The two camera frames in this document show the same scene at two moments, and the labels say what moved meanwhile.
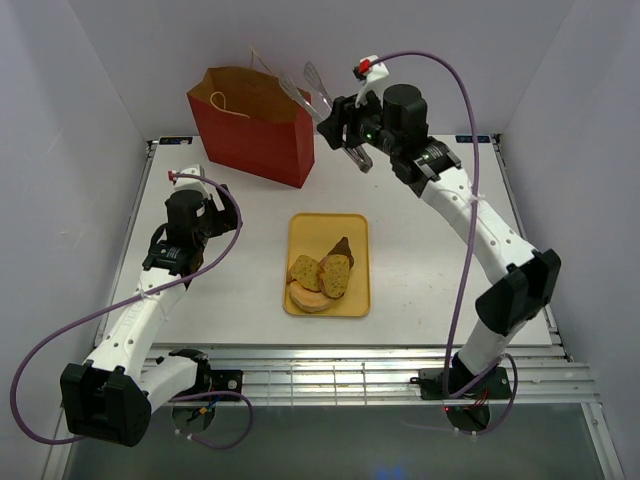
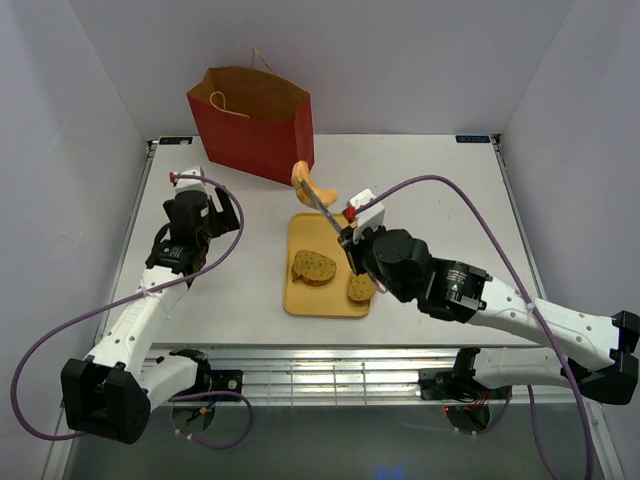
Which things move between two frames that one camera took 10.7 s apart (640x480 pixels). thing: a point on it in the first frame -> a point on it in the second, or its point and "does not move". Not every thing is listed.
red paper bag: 250,122 does not move
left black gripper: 226,219 does not move
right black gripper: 345,114 -> 346,239
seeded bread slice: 333,274 -> 361,288
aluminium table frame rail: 542,374 does not move
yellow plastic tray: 313,235 does not move
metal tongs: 317,102 -> 331,218
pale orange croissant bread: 308,300 -> 300,172
